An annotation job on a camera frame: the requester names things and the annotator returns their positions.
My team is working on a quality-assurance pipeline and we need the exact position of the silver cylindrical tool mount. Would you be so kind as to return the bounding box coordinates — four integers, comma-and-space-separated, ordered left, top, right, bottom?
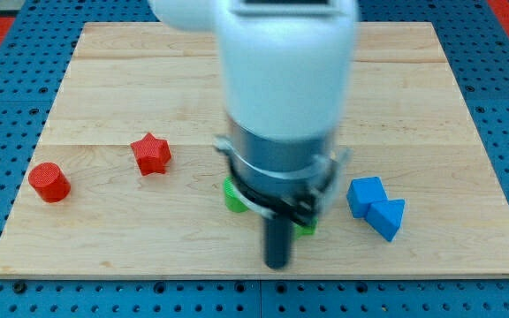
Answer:
214, 118, 352, 225

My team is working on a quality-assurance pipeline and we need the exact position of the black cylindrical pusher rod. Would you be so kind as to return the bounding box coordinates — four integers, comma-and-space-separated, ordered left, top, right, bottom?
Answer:
263, 216, 293, 269

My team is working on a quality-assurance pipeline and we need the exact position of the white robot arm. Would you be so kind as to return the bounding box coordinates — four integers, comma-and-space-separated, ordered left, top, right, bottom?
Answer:
149, 0, 359, 269

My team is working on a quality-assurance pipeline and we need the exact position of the blue cube block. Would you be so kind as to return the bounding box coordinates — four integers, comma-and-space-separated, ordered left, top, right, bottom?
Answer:
346, 177, 388, 218

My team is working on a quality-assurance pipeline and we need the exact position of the blue triangle block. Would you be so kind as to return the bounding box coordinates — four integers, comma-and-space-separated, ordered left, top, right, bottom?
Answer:
365, 199, 406, 242

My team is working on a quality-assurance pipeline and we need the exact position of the green block behind rod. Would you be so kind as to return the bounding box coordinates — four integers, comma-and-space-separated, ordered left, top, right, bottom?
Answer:
293, 219, 318, 239

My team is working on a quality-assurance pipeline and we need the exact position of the green cylinder block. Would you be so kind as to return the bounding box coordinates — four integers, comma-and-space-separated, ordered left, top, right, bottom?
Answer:
223, 177, 248, 213

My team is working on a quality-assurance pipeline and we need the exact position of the red star block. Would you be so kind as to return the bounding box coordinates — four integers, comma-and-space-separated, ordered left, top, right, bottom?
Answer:
130, 132, 171, 176

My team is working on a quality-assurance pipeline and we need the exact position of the wooden board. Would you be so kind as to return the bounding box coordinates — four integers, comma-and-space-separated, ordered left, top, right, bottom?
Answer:
0, 22, 509, 280

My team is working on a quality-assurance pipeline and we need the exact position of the red cylinder block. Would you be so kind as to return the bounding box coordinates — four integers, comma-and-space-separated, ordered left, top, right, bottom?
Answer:
27, 162, 71, 203

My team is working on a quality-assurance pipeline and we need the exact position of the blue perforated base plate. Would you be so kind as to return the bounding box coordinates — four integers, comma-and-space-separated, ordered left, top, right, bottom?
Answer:
0, 1, 509, 317

